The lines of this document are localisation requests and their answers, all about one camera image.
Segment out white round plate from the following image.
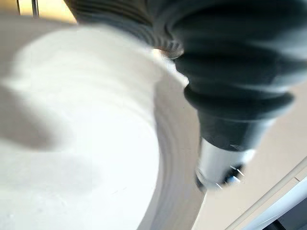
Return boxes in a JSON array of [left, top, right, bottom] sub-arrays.
[[0, 15, 208, 230]]

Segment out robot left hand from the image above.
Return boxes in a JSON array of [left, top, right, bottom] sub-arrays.
[[64, 0, 307, 192]]

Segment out thin dark metal rods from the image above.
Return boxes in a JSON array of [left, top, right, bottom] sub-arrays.
[[16, 0, 39, 17]]

